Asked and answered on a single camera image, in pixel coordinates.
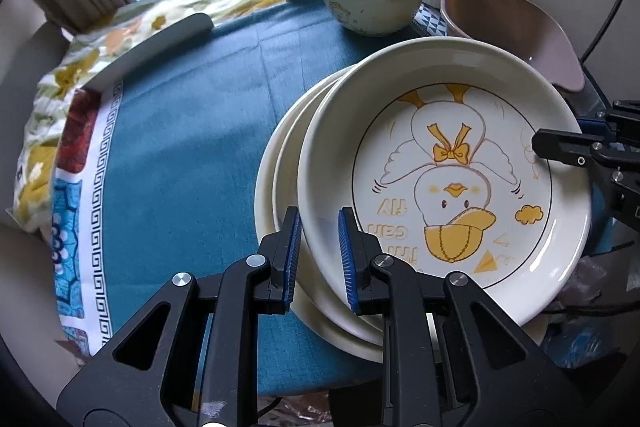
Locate white duck print plate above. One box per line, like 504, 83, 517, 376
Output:
297, 37, 591, 324

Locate pink brown oval dish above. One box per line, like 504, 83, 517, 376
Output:
440, 0, 586, 92

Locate black cable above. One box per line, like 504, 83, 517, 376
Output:
579, 0, 639, 63

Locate floral yellow green duvet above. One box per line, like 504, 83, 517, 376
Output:
9, 0, 284, 233

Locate blue patterned tablecloth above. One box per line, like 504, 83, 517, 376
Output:
49, 0, 616, 398

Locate yellow pattern white plate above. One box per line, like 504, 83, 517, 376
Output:
252, 66, 549, 364

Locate plain white plate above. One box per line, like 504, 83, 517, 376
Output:
271, 68, 383, 360

